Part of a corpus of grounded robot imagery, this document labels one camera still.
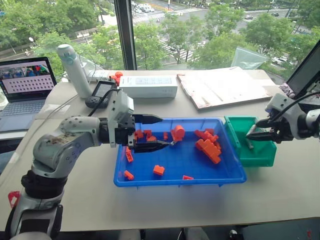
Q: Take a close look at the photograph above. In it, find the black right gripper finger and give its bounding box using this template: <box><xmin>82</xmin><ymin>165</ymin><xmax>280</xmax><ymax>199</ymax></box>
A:
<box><xmin>254</xmin><ymin>118</ymin><xmax>274</xmax><ymax>129</ymax></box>
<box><xmin>245</xmin><ymin>132</ymin><xmax>276</xmax><ymax>142</ymax></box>

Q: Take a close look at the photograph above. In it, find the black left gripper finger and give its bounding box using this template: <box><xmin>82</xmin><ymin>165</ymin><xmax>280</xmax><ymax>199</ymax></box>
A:
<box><xmin>133</xmin><ymin>113</ymin><xmax>164</xmax><ymax>125</ymax></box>
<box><xmin>131</xmin><ymin>140</ymin><xmax>171</xmax><ymax>154</ymax></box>

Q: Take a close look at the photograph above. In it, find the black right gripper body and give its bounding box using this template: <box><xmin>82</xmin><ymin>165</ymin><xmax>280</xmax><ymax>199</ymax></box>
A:
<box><xmin>270</xmin><ymin>115</ymin><xmax>295</xmax><ymax>144</ymax></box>

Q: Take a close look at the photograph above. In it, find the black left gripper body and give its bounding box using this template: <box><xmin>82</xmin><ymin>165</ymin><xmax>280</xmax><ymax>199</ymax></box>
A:
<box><xmin>114</xmin><ymin>116</ymin><xmax>137</xmax><ymax>151</ymax></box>

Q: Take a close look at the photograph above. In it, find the green plastic bin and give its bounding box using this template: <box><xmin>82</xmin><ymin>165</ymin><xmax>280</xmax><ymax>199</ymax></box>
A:
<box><xmin>223</xmin><ymin>115</ymin><xmax>278</xmax><ymax>168</ymax></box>

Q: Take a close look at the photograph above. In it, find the blue plastic bin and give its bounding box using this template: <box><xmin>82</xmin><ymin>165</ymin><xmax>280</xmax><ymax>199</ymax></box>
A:
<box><xmin>113</xmin><ymin>117</ymin><xmax>248</xmax><ymax>189</ymax></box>

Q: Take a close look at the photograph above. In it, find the long orange plastic block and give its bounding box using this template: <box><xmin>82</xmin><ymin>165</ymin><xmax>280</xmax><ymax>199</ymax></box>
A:
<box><xmin>124</xmin><ymin>146</ymin><xmax>134</xmax><ymax>164</ymax></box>

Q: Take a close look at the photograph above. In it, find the white cardboard box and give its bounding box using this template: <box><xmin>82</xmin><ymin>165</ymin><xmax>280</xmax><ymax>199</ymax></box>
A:
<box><xmin>118</xmin><ymin>74</ymin><xmax>179</xmax><ymax>99</ymax></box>

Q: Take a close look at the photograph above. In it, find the round orange plastic piece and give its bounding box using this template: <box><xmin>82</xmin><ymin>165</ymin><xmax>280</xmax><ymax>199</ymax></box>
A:
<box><xmin>170</xmin><ymin>124</ymin><xmax>186</xmax><ymax>142</ymax></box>

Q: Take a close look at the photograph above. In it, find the patterned cloth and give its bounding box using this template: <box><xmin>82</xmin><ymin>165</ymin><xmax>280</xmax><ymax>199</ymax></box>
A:
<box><xmin>278</xmin><ymin>82</ymin><xmax>296</xmax><ymax>99</ymax></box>

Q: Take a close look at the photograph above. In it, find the black controller with screen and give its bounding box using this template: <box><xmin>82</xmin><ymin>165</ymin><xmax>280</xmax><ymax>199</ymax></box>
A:
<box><xmin>84</xmin><ymin>79</ymin><xmax>117</xmax><ymax>109</ymax></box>

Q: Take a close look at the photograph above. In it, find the orange plastic parts pile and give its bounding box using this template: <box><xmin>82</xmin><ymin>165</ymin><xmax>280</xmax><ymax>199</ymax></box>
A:
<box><xmin>110</xmin><ymin>71</ymin><xmax>124</xmax><ymax>85</ymax></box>

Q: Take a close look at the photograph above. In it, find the large orange plastic block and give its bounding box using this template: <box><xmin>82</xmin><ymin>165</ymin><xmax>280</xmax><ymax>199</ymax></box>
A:
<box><xmin>195</xmin><ymin>138</ymin><xmax>223</xmax><ymax>165</ymax></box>

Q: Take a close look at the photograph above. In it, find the flat cardboard paper stack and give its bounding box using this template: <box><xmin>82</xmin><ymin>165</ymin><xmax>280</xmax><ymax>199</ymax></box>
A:
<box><xmin>175</xmin><ymin>66</ymin><xmax>274</xmax><ymax>111</ymax></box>

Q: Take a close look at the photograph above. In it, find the black monitor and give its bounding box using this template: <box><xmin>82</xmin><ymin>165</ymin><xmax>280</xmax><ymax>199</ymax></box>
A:
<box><xmin>285</xmin><ymin>39</ymin><xmax>320</xmax><ymax>100</ymax></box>

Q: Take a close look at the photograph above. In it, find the white power strip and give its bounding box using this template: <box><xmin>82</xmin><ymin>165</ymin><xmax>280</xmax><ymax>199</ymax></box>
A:
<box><xmin>85</xmin><ymin>69</ymin><xmax>111</xmax><ymax>83</ymax></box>

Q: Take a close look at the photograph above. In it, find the white cylindrical handheld device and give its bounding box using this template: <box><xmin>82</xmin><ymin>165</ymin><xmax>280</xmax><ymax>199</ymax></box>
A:
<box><xmin>56</xmin><ymin>43</ymin><xmax>94</xmax><ymax>99</ymax></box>

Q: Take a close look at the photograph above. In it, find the open grey laptop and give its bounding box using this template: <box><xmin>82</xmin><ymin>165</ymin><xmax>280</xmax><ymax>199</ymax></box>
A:
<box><xmin>0</xmin><ymin>56</ymin><xmax>58</xmax><ymax>133</ymax></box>

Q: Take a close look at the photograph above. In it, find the red tag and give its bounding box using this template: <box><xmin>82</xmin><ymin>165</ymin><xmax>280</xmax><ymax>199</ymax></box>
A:
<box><xmin>7</xmin><ymin>190</ymin><xmax>21</xmax><ymax>209</ymax></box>

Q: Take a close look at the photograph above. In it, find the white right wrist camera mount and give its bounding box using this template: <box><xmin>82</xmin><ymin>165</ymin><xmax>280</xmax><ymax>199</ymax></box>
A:
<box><xmin>264</xmin><ymin>93</ymin><xmax>301</xmax><ymax>126</ymax></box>

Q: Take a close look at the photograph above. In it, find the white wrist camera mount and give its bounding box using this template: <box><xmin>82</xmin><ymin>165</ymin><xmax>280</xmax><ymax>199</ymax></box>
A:
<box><xmin>107</xmin><ymin>89</ymin><xmax>136</xmax><ymax>148</ymax></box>
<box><xmin>264</xmin><ymin>93</ymin><xmax>301</xmax><ymax>126</ymax></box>

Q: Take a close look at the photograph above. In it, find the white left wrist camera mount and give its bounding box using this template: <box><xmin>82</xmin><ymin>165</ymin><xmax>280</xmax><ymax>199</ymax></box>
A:
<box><xmin>107</xmin><ymin>89</ymin><xmax>136</xmax><ymax>148</ymax></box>

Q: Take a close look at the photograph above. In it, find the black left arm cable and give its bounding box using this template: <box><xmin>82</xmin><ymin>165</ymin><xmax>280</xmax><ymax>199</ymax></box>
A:
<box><xmin>86</xmin><ymin>87</ymin><xmax>122</xmax><ymax>118</ymax></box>

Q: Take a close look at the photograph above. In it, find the thin white cable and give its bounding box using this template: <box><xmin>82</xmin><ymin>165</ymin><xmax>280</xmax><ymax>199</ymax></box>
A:
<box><xmin>34</xmin><ymin>53</ymin><xmax>101</xmax><ymax>121</ymax></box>

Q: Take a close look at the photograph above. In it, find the dark window frame post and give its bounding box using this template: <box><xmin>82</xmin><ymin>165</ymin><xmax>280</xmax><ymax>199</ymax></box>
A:
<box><xmin>113</xmin><ymin>0</ymin><xmax>138</xmax><ymax>71</ymax></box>

